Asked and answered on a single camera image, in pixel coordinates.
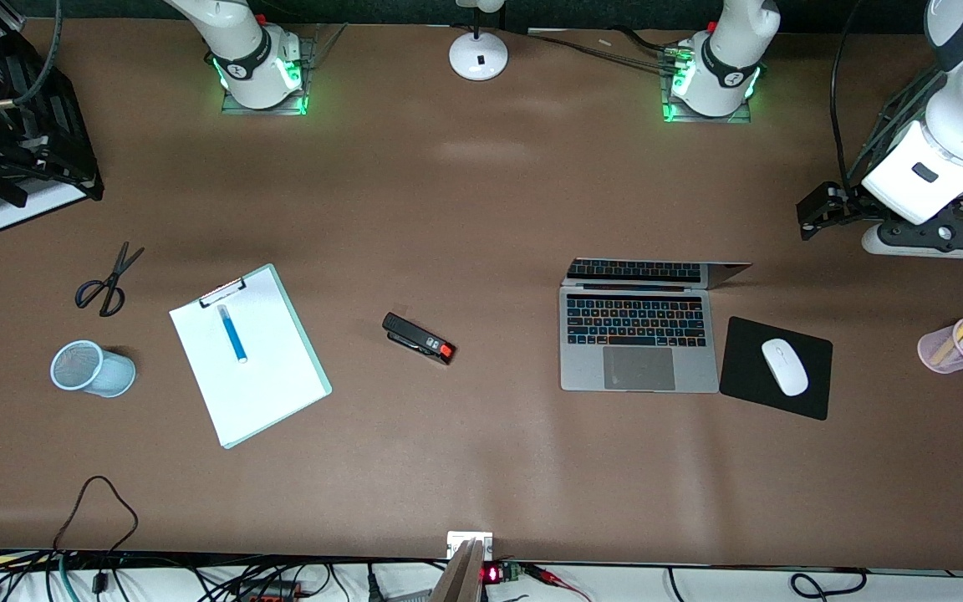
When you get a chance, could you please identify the silver laptop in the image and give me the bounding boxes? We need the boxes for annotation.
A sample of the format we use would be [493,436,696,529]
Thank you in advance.
[559,258,754,394]

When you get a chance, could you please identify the blue marker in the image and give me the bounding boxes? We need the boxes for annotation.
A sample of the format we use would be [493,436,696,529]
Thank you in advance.
[216,304,249,365]

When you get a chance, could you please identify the black paper tray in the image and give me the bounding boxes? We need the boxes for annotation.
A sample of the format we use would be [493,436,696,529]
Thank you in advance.
[0,0,104,233]

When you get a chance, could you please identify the black scissors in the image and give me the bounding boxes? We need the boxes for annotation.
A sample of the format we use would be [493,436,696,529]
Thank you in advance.
[74,242,146,319]

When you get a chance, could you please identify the pink translucent pen cup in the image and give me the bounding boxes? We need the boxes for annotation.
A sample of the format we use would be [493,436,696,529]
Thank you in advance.
[917,314,963,375]

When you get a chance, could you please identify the white computer mouse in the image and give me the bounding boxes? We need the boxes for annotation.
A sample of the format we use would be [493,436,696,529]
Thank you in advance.
[761,338,810,397]

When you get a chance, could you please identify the yellow highlighter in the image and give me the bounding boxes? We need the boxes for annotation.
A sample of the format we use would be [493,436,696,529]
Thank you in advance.
[931,314,963,366]

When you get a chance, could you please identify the black mouse pad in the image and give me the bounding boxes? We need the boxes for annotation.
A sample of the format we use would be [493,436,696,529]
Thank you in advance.
[718,315,834,421]

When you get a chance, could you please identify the blue mesh pen cup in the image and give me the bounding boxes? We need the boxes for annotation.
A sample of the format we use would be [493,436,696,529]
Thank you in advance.
[49,339,137,399]

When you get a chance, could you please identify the white paper sheet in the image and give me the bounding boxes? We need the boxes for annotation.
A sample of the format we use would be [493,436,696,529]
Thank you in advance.
[169,269,325,446]

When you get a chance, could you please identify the mint green clipboard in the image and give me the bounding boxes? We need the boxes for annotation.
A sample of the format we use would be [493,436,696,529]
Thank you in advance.
[168,263,334,451]

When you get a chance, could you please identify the white round lamp base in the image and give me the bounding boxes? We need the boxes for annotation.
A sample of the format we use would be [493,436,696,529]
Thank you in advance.
[448,0,510,83]

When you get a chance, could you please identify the black red stapler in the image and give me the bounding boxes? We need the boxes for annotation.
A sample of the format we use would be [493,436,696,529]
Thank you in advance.
[381,312,456,366]

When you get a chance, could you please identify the red clip lead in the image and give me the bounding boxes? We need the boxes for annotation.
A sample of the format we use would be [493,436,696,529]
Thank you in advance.
[523,564,593,602]

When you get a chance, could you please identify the black red power strip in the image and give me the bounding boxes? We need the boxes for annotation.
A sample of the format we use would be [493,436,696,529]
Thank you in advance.
[235,579,311,602]

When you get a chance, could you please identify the small white box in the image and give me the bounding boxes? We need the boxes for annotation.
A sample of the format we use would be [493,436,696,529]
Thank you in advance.
[446,531,494,561]

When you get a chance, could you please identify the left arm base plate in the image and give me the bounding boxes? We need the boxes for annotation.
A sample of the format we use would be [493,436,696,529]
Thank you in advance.
[662,46,756,125]

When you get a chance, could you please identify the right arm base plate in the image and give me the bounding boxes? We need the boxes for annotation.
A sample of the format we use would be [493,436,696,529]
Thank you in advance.
[221,23,347,116]

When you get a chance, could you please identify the black base cable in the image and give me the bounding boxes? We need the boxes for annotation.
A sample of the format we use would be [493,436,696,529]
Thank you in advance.
[523,30,676,69]

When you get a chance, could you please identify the thin black looped cable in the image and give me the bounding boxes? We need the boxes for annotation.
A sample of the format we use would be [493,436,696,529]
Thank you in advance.
[53,475,140,554]

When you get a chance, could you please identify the black coiled cable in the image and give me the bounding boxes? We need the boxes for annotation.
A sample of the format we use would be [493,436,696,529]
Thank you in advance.
[787,569,871,602]

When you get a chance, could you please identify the black cable tangle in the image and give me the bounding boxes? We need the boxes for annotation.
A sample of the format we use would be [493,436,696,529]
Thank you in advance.
[0,548,449,602]

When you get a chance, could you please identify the brown wooden post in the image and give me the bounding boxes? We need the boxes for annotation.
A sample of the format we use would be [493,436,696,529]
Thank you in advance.
[430,538,487,602]

